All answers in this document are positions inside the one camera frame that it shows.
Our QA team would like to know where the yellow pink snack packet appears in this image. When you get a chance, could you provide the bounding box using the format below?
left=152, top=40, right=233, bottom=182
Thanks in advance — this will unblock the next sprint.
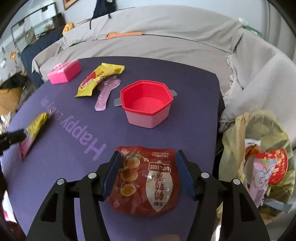
left=18, top=112, right=51, bottom=160

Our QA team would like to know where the red quail egg pouch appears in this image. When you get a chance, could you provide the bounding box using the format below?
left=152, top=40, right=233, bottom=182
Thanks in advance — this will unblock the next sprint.
left=108, top=146, right=180, bottom=216

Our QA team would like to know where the yellow-green trash bag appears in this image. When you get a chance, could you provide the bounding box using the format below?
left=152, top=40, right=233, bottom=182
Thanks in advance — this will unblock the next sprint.
left=219, top=110, right=295, bottom=224

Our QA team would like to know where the pink cartoon candy wrapper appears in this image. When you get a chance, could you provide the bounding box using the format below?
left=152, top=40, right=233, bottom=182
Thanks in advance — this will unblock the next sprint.
left=248, top=161, right=270, bottom=207

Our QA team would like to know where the red patterned cylinder can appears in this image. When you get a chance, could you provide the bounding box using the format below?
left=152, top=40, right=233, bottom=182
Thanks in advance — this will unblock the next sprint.
left=254, top=148, right=288, bottom=186

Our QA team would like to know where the dark blue armchair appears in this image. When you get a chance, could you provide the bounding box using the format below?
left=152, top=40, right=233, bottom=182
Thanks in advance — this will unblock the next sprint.
left=20, top=26, right=65, bottom=88

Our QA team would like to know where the pink plastic box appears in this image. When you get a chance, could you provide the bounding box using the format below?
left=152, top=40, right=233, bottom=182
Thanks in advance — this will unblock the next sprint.
left=47, top=60, right=81, bottom=85

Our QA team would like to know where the pink plastic spoon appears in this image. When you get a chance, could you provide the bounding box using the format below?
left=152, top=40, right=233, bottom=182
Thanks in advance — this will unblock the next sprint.
left=94, top=75, right=121, bottom=111

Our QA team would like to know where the yellow red snack wrapper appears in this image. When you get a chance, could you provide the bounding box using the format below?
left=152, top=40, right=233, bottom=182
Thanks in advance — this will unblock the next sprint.
left=75, top=63, right=125, bottom=97

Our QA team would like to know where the glass display cabinet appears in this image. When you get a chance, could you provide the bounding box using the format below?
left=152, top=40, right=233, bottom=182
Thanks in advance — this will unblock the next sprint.
left=11, top=1, right=65, bottom=52

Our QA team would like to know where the yellow plush toy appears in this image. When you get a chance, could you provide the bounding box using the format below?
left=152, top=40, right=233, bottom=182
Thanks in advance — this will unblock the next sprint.
left=62, top=22, right=74, bottom=35

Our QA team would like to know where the purple table mat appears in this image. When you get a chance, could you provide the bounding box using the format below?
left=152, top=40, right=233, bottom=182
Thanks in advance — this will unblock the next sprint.
left=1, top=56, right=223, bottom=233

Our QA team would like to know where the grey covered sofa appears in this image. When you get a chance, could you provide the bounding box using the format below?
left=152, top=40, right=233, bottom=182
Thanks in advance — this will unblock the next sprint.
left=32, top=5, right=295, bottom=143

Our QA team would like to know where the pink red plastic bowl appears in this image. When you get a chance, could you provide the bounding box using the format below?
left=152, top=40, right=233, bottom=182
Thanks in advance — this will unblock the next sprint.
left=114, top=80, right=177, bottom=128

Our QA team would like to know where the orange cloth on sofa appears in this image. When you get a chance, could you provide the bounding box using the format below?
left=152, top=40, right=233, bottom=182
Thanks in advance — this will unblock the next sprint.
left=105, top=32, right=143, bottom=40

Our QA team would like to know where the red framed picture middle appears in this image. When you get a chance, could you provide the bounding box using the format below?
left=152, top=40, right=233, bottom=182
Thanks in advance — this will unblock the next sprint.
left=62, top=0, right=78, bottom=9

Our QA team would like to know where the dark blue backpack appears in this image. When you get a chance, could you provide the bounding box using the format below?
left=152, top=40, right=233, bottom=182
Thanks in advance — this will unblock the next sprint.
left=89, top=0, right=116, bottom=29

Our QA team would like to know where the green tissue box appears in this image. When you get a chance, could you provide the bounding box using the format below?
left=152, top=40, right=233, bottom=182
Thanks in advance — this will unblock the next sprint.
left=244, top=26, right=263, bottom=38

